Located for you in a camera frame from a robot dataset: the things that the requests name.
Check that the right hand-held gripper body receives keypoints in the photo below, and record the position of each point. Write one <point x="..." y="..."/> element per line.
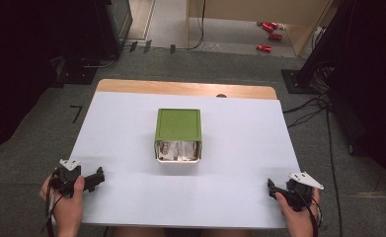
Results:
<point x="299" y="194"/>

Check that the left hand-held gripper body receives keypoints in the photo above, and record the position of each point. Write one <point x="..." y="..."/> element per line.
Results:
<point x="65" y="176"/>

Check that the pile of white snack packets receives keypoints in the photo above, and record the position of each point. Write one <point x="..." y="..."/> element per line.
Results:
<point x="177" y="150"/>

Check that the green lidded storage box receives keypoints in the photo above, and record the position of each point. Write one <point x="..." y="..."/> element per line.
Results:
<point x="178" y="125"/>

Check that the person's right hand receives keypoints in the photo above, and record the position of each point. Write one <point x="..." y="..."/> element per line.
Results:
<point x="297" y="219"/>

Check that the person's left hand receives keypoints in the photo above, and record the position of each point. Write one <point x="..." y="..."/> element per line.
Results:
<point x="67" y="210"/>

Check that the white table sheet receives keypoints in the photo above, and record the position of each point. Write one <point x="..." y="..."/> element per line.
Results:
<point x="131" y="131"/>

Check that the black stand base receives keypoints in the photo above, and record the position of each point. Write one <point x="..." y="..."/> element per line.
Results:
<point x="78" y="72"/>
<point x="295" y="80"/>

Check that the wooden table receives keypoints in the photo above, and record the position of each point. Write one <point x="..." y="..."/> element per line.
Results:
<point x="180" y="88"/>

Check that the red can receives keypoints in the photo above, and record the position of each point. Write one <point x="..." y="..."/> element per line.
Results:
<point x="275" y="37"/>
<point x="264" y="48"/>
<point x="269" y="27"/>

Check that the dark cabinet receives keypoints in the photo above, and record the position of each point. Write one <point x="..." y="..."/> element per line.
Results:
<point x="115" y="26"/>

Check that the beige wooden partition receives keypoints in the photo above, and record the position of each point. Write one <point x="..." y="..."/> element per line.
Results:
<point x="263" y="10"/>

